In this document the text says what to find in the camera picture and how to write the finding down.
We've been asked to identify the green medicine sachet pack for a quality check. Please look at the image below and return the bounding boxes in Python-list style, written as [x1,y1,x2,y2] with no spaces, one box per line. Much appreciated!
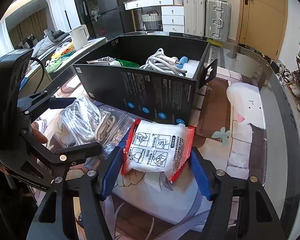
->
[87,56,140,68]

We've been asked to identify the red white sachet pack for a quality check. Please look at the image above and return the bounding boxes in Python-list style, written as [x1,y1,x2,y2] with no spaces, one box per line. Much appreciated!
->
[121,119,195,183]

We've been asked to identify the white charging cable bundle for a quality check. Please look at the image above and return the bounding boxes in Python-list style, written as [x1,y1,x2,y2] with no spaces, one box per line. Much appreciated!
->
[139,48,187,77]

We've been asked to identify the blue white soft toy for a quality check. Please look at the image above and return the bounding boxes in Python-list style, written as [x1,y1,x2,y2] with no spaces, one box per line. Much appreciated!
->
[176,56,189,69]

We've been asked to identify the person's left hand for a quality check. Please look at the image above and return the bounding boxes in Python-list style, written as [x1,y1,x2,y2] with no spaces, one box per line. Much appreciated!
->
[32,128,47,144]

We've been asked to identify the grey side cabinet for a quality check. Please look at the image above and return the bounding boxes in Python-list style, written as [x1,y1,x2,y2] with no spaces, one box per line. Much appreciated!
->
[19,37,107,98]

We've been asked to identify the white electric kettle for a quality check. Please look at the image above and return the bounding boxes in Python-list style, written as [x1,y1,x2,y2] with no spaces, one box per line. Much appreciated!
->
[69,24,90,50]

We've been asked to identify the black refrigerator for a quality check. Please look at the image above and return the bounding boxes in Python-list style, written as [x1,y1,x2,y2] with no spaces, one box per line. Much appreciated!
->
[97,0,134,40]

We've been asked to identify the black cardboard box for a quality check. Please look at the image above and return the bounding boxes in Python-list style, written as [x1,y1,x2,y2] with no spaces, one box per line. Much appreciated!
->
[73,33,217,125]

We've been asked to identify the woven laundry basket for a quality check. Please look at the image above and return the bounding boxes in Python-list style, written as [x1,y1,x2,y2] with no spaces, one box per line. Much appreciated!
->
[141,10,162,31]

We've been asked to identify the white drawer desk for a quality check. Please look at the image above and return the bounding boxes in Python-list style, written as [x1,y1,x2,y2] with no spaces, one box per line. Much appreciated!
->
[124,0,185,33]

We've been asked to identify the white suitcase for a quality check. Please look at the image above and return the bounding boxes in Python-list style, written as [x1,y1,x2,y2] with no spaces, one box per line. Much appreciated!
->
[184,0,206,37]

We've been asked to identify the silver aluminium suitcase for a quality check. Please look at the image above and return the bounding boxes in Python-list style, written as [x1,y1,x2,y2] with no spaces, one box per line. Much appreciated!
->
[205,0,231,42]

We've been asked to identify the wooden door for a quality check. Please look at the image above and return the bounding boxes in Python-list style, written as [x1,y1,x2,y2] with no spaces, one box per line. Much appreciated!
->
[237,0,288,60]

